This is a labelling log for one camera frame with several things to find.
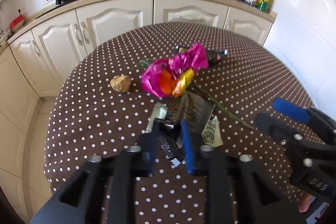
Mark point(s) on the magenta foil wrapper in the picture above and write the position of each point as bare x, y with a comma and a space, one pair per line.
171, 77

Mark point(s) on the dark snack wrapper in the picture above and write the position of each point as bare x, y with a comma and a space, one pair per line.
197, 112

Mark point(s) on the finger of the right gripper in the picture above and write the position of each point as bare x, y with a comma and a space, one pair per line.
291, 110
280, 133

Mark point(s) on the brown polka dot tablecloth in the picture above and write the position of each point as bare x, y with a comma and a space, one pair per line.
102, 109

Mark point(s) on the person's right hand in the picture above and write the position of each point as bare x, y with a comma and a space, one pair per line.
304, 202

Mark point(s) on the red bowl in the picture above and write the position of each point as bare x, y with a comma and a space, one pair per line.
17, 23

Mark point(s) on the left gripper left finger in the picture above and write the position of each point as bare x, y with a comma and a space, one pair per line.
150, 150

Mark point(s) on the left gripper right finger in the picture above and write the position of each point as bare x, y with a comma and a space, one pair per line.
188, 147

